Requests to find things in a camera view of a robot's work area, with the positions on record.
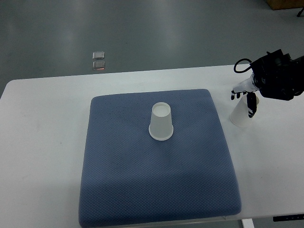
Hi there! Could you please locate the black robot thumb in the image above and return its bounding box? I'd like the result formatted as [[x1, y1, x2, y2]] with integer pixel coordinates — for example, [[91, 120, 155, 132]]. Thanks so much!
[[247, 93, 257, 118]]

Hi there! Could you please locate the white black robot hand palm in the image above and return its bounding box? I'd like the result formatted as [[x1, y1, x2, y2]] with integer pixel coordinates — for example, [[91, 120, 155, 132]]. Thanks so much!
[[232, 77, 258, 93]]

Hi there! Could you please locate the white paper cup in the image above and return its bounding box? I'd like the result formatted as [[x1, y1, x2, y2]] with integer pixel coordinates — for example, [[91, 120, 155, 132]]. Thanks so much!
[[149, 102, 174, 141], [229, 94, 259, 128]]

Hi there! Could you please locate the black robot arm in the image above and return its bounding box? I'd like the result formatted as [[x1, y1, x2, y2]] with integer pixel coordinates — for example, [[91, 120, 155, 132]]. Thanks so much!
[[231, 49, 304, 118]]

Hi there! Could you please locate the white paper cup on mat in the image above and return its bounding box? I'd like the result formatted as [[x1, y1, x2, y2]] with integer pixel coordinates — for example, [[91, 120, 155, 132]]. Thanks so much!
[[149, 102, 174, 141]]

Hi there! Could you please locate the wooden box corner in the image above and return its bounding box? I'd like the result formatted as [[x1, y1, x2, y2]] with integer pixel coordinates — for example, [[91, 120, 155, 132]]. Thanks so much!
[[266, 0, 304, 10]]

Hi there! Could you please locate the black tripod leg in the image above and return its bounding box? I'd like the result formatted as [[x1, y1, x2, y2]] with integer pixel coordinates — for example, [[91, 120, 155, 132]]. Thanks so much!
[[296, 8, 304, 17]]

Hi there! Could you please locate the black table control panel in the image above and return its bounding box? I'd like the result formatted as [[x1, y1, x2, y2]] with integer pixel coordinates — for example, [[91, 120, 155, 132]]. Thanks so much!
[[273, 214, 304, 222]]

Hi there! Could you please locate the white table leg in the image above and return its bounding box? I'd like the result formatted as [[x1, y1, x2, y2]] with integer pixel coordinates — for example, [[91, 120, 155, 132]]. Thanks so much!
[[241, 219, 255, 228]]

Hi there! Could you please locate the blue textured cushion mat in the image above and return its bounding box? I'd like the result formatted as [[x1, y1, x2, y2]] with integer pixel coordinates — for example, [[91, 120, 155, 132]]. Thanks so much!
[[79, 89, 241, 228]]

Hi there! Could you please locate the upper metal floor plate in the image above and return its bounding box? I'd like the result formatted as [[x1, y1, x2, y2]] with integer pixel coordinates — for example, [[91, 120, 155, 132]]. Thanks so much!
[[92, 51, 105, 59]]

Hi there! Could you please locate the metal floor plate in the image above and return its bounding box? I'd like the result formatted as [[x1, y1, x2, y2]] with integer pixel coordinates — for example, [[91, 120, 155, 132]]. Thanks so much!
[[93, 60, 105, 70], [92, 51, 105, 59]]

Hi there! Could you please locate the lower metal floor plate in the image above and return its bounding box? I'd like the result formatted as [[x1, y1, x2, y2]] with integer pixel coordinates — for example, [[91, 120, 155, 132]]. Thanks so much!
[[93, 60, 105, 70]]

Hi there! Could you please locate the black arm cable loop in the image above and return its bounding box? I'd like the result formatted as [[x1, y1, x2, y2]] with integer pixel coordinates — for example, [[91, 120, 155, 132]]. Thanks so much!
[[233, 58, 254, 74]]

